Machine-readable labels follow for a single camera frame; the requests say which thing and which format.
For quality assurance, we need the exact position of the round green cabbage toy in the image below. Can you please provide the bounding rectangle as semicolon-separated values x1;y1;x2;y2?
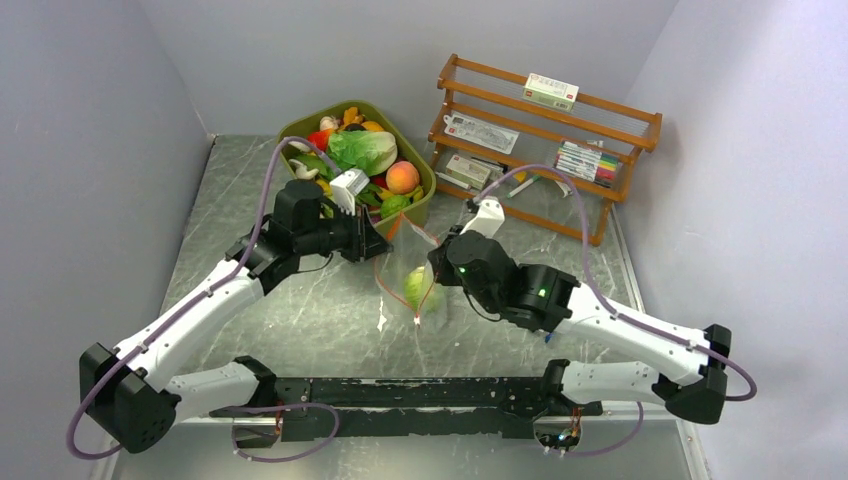
403;266;444;313

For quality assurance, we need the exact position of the clear zip bag orange zipper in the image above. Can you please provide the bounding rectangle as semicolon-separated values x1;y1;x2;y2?
374;213;448;331

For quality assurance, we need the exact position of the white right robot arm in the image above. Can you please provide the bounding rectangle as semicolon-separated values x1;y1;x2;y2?
427;231;732;425

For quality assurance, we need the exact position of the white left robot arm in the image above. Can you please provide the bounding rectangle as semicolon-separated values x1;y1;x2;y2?
73;176;389;453

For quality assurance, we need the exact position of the small green lime toy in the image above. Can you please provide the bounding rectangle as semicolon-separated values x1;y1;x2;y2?
380;195;411;220

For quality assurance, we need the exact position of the peach toy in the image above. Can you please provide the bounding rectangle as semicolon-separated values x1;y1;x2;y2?
385;161;421;195

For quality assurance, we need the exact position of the white mushroom toy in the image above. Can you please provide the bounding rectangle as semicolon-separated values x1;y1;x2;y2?
287;159;320;180

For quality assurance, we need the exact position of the small white green box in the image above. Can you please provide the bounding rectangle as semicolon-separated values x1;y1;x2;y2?
445;154;492;190

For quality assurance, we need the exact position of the napa cabbage toy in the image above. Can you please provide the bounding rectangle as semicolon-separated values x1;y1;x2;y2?
327;130;398;177

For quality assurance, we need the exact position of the white pen on table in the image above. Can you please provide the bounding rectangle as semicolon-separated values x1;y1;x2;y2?
507;175;540;198

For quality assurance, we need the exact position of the olive green plastic bin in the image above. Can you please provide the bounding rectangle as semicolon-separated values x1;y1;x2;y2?
276;99;437;227

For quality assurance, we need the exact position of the flat packaged stationery card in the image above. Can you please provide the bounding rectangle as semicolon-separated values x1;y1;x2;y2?
442;113;520;155

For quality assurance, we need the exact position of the wooden shelf rack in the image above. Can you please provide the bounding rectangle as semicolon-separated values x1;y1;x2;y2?
428;54;663;246

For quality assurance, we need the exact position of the coloured marker pen set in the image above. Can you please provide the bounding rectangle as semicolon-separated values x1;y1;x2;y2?
554;141;620;187

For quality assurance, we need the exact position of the white box on top shelf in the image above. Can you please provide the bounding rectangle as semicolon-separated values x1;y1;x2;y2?
522;73;579;113

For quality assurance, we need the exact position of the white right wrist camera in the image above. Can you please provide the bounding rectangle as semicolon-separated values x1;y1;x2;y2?
461;196;505;239

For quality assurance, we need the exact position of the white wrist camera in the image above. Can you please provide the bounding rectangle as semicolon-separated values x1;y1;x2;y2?
461;196;505;239
329;168;370;216

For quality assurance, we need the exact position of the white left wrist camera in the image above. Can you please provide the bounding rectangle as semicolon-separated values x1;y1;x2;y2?
329;168;370;216

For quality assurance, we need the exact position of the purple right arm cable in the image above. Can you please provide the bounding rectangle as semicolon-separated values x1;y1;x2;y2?
473;163;758;460

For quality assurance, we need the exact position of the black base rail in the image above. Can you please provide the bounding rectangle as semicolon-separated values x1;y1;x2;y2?
215;360;603;442

